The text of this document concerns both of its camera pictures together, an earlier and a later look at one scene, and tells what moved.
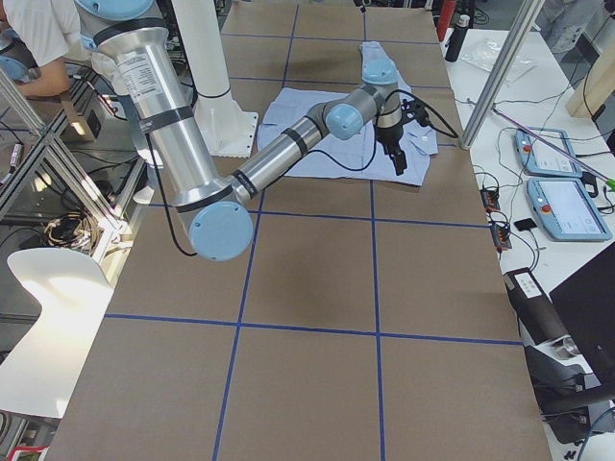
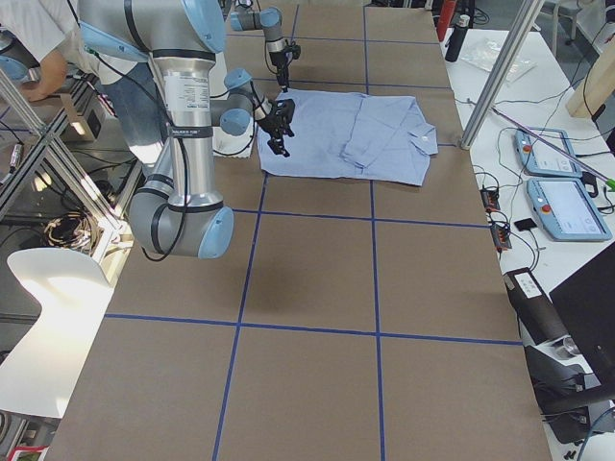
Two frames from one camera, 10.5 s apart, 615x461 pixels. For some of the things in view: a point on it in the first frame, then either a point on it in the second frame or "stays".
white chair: x=39 y=375 stays
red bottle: x=445 y=15 stays
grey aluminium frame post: x=528 y=14 stays
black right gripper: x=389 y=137 to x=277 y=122
